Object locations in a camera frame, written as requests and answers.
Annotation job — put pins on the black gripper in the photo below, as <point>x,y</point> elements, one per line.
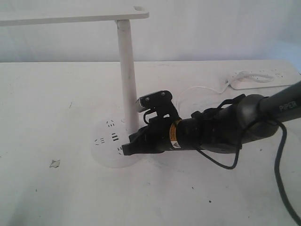
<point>154,138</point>

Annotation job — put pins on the white desk lamp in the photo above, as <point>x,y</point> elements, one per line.
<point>111,133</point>

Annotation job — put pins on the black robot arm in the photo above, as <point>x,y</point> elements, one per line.
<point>222,129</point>

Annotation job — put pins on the small torn paper scrap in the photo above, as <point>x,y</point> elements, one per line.
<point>55,164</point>

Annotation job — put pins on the white power strip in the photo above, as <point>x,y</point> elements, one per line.
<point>262,78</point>

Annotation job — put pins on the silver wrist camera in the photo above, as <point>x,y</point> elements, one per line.
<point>159,102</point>

